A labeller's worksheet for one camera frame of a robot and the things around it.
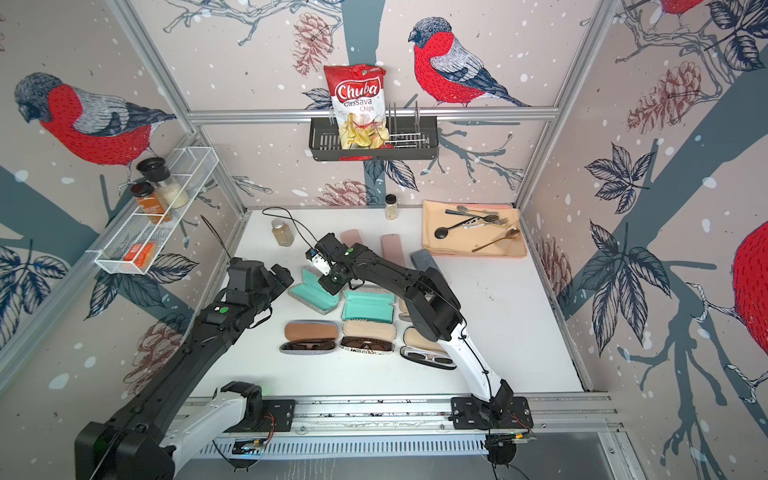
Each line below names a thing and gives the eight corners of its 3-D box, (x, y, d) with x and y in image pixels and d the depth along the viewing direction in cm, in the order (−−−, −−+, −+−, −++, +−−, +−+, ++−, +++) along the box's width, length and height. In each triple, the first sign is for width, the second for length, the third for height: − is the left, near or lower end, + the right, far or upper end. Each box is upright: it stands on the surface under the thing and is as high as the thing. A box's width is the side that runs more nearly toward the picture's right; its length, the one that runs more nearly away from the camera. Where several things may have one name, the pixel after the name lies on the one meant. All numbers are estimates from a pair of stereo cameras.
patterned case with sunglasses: (341, 357, 84) (339, 353, 81) (344, 324, 90) (343, 319, 87) (396, 357, 84) (396, 353, 81) (396, 324, 90) (396, 319, 87)
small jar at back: (385, 220, 119) (385, 203, 112) (386, 211, 123) (385, 193, 115) (397, 220, 119) (397, 203, 112) (397, 211, 123) (397, 193, 115)
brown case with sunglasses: (282, 354, 84) (279, 350, 82) (289, 324, 90) (286, 320, 87) (336, 354, 84) (334, 350, 82) (339, 324, 90) (338, 320, 87)
